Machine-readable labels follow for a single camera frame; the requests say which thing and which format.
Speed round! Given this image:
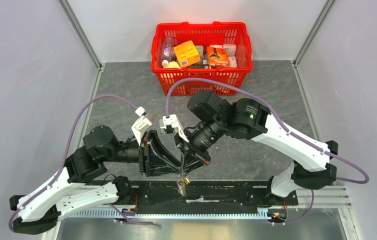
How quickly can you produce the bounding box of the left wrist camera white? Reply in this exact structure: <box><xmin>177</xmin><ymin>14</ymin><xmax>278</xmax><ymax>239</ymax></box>
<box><xmin>131</xmin><ymin>106</ymin><xmax>155</xmax><ymax>146</ymax></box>

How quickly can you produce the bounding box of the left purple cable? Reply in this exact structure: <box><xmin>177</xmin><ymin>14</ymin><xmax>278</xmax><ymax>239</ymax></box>
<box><xmin>7</xmin><ymin>94</ymin><xmax>140</xmax><ymax>233</ymax></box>

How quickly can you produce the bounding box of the clear plastic bottle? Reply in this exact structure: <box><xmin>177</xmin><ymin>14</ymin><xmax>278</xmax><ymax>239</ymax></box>
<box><xmin>160</xmin><ymin>37</ymin><xmax>176</xmax><ymax>68</ymax></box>

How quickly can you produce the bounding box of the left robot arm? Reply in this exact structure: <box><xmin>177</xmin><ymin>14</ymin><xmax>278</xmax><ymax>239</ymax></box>
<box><xmin>8</xmin><ymin>125</ymin><xmax>181</xmax><ymax>235</ymax></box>

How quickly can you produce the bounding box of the yellow key tag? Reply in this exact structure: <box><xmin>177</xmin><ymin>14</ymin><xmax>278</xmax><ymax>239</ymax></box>
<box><xmin>183</xmin><ymin>178</ymin><xmax>190</xmax><ymax>185</ymax></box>

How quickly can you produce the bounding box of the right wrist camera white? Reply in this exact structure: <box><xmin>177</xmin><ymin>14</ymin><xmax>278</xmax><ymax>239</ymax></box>
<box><xmin>159</xmin><ymin>114</ymin><xmax>189</xmax><ymax>143</ymax></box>

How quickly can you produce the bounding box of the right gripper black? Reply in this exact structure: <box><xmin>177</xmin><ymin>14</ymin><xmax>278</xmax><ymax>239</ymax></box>
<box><xmin>174</xmin><ymin>117</ymin><xmax>226</xmax><ymax>177</ymax></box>

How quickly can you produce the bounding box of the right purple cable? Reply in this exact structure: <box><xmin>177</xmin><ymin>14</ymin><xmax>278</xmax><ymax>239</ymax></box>
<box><xmin>165</xmin><ymin>78</ymin><xmax>370</xmax><ymax>185</ymax></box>

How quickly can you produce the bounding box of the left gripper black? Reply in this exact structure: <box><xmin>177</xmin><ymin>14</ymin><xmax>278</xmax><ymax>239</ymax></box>
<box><xmin>102</xmin><ymin>129</ymin><xmax>182</xmax><ymax>177</ymax></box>

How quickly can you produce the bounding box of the yellow round item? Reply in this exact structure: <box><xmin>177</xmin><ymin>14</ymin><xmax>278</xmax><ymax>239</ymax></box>
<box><xmin>166</xmin><ymin>61</ymin><xmax>181</xmax><ymax>69</ymax></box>

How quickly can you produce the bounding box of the orange box left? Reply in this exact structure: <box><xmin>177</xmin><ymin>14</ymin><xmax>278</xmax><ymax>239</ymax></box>
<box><xmin>173</xmin><ymin>40</ymin><xmax>201</xmax><ymax>68</ymax></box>

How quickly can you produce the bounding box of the white slotted cable duct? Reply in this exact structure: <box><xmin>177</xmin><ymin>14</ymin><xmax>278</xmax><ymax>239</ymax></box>
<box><xmin>70</xmin><ymin>207</ymin><xmax>283</xmax><ymax>221</ymax></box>

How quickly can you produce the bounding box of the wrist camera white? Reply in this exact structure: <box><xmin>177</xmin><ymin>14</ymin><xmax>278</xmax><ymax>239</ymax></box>
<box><xmin>131</xmin><ymin>106</ymin><xmax>155</xmax><ymax>146</ymax></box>
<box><xmin>159</xmin><ymin>114</ymin><xmax>189</xmax><ymax>143</ymax></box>

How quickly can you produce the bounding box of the right aluminium corner post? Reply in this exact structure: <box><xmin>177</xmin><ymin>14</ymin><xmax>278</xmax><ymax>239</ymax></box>
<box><xmin>292</xmin><ymin>0</ymin><xmax>337</xmax><ymax>68</ymax></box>

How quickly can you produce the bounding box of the left aluminium corner post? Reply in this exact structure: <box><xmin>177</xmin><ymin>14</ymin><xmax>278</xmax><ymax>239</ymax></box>
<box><xmin>58</xmin><ymin>0</ymin><xmax>103</xmax><ymax>70</ymax></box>

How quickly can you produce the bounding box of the red shopping basket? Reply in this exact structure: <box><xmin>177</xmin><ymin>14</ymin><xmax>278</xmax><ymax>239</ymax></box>
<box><xmin>150</xmin><ymin>21</ymin><xmax>254</xmax><ymax>97</ymax></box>

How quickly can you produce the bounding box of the orange black package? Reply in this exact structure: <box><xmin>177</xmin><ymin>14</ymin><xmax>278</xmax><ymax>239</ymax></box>
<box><xmin>206</xmin><ymin>46</ymin><xmax>230</xmax><ymax>68</ymax></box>

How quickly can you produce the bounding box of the white pink box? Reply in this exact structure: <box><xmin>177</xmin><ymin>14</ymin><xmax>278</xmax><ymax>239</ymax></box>
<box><xmin>222</xmin><ymin>43</ymin><xmax>237</xmax><ymax>57</ymax></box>

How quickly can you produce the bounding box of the black base frame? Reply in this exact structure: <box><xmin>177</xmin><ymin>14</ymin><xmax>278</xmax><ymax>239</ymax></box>
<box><xmin>115</xmin><ymin>180</ymin><xmax>299</xmax><ymax>214</ymax></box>

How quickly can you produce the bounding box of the purple cable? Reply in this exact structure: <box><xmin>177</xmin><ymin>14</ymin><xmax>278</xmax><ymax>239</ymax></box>
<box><xmin>7</xmin><ymin>94</ymin><xmax>140</xmax><ymax>233</ymax></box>
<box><xmin>165</xmin><ymin>78</ymin><xmax>370</xmax><ymax>185</ymax></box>

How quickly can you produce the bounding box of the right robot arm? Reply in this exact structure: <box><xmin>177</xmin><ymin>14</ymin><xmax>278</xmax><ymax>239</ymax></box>
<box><xmin>174</xmin><ymin>90</ymin><xmax>338</xmax><ymax>205</ymax></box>

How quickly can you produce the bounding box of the aluminium corner post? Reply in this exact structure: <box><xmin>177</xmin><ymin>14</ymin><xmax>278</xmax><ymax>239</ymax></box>
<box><xmin>58</xmin><ymin>0</ymin><xmax>103</xmax><ymax>70</ymax></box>
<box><xmin>292</xmin><ymin>0</ymin><xmax>337</xmax><ymax>68</ymax></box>

